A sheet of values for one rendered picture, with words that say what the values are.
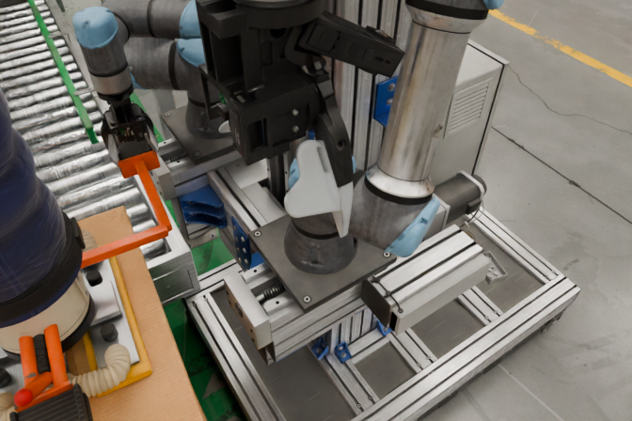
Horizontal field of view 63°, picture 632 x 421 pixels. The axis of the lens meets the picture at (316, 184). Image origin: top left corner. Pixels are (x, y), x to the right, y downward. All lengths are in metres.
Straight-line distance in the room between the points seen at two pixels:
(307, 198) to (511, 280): 1.79
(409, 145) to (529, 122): 2.53
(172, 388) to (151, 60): 0.71
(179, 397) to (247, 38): 0.79
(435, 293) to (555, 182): 1.89
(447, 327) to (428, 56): 1.36
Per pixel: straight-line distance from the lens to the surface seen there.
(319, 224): 0.94
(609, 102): 3.70
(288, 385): 1.83
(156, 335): 1.11
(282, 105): 0.38
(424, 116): 0.79
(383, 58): 0.44
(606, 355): 2.38
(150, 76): 1.29
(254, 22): 0.35
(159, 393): 1.05
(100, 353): 1.09
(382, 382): 1.84
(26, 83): 2.79
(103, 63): 1.07
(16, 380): 1.13
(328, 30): 0.39
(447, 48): 0.76
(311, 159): 0.41
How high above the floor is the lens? 1.87
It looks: 44 degrees down
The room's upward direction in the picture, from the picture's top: straight up
